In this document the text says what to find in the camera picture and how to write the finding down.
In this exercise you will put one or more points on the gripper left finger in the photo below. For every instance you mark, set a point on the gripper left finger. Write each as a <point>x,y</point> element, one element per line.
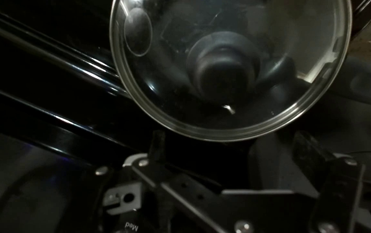
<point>185,197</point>

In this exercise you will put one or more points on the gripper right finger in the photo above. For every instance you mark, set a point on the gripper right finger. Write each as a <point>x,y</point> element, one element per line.
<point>339,194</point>

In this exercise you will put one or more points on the glass lid with black knob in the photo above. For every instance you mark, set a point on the glass lid with black knob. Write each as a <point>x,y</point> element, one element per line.
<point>224,71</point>

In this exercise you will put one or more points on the black glass-top stove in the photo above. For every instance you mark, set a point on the black glass-top stove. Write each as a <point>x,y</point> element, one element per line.
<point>43,97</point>

